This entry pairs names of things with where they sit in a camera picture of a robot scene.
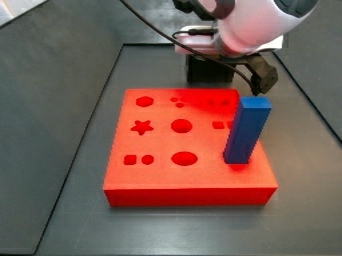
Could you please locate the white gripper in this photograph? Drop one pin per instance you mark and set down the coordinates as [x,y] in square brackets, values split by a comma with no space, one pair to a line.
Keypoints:
[199,38]

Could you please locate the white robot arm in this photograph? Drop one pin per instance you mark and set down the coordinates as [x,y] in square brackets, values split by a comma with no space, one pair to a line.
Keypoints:
[247,26]

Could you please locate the black curved fixture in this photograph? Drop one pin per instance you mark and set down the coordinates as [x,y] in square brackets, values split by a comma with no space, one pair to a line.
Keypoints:
[204,71]

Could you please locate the blue rectangular peg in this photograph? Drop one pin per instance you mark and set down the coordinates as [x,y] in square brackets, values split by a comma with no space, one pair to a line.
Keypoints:
[251,115]

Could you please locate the red shape-sorting block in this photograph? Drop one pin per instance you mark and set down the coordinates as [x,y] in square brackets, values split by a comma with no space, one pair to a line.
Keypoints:
[165,161]

